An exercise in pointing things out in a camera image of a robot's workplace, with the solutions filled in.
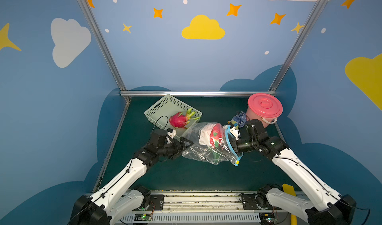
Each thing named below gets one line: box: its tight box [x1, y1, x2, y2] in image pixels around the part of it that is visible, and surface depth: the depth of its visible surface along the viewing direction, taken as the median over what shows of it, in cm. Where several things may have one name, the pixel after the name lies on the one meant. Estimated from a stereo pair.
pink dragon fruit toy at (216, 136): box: [209, 122, 224, 149], surface depth 68 cm
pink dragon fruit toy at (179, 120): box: [169, 108, 202, 129], surface depth 100 cm
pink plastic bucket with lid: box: [246, 92, 284, 128], surface depth 95 cm
